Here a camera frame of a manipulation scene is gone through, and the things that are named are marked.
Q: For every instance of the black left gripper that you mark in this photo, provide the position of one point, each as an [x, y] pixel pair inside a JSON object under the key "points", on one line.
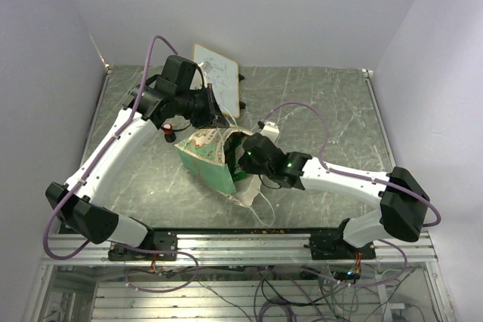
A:
{"points": [[210, 114]]}

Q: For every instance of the green paper gift bag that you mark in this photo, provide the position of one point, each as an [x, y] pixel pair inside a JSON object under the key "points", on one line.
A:
{"points": [[202, 154]]}

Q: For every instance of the green snack pouch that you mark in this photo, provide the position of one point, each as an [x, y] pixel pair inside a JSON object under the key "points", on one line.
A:
{"points": [[233, 151]]}

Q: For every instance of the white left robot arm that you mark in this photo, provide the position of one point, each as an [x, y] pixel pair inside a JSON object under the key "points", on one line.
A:
{"points": [[181, 89]]}

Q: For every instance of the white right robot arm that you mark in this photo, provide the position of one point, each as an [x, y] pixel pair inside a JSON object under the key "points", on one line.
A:
{"points": [[399, 203]]}

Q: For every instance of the small yellow-framed whiteboard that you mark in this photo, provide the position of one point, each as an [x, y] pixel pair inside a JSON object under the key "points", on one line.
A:
{"points": [[224, 79]]}

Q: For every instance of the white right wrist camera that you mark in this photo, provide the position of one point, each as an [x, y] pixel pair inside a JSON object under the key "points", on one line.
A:
{"points": [[269, 130]]}

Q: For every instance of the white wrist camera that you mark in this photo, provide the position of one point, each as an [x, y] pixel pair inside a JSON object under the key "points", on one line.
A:
{"points": [[269, 130], [205, 67]]}

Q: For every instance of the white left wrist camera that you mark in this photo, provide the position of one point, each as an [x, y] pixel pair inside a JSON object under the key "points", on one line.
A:
{"points": [[205, 67]]}

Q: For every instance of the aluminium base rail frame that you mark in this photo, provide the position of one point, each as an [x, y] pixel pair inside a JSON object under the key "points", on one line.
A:
{"points": [[251, 250]]}

